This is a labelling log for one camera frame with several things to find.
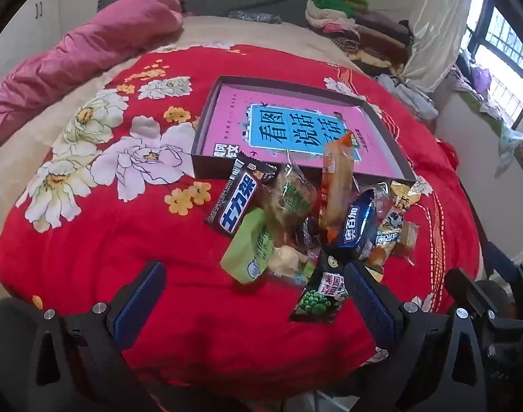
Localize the clothes on window sill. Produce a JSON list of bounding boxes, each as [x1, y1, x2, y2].
[[453, 51, 523, 172]]

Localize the dark brown chocolate bar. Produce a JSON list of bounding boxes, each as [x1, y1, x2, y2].
[[205, 152, 279, 241]]

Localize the dark patterned pillow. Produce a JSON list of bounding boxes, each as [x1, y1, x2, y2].
[[228, 9, 283, 25]]

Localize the white wardrobe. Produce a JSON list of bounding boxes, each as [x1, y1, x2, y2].
[[0, 0, 103, 78]]

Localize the clear pastry packet green label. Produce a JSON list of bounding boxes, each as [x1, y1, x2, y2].
[[261, 165, 318, 228]]

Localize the red floral blanket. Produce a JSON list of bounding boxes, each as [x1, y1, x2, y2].
[[0, 43, 486, 400]]

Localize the dark cardboard box tray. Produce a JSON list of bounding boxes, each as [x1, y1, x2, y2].
[[191, 76, 418, 185]]

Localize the blue cookie packet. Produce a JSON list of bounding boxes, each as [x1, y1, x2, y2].
[[330, 189, 378, 262]]

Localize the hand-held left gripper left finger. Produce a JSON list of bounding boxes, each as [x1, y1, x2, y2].
[[32, 260, 168, 412]]

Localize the light green snack packet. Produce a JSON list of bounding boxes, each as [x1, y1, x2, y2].
[[220, 208, 275, 284]]

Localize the white curtain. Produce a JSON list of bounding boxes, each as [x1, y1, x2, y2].
[[401, 0, 475, 93]]

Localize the long orange wafer roll packet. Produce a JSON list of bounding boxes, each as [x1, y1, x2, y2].
[[317, 131, 357, 243]]

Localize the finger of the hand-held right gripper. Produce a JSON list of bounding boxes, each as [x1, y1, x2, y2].
[[445, 268, 503, 322]]

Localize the black green pea packet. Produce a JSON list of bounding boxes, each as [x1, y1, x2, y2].
[[289, 253, 352, 324]]

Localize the small clear cake packet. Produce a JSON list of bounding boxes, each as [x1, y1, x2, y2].
[[369, 221, 419, 267]]

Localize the barred window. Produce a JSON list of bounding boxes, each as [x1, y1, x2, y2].
[[459, 0, 523, 134]]

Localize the white crumpled clothes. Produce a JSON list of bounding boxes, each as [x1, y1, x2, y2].
[[375, 73, 438, 121]]

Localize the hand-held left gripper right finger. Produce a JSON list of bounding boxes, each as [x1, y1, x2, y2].
[[343, 261, 488, 412]]

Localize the pink and blue book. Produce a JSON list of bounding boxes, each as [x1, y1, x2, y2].
[[201, 85, 402, 181]]

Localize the gold milk candy packet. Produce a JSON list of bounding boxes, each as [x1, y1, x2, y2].
[[373, 180, 421, 247]]

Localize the yellow candy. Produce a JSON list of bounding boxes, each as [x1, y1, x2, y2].
[[268, 244, 316, 284]]

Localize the pink quilt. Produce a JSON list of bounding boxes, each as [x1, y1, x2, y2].
[[0, 0, 185, 159]]

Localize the pile of folded clothes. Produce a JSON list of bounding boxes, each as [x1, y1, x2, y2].
[[304, 0, 417, 78]]

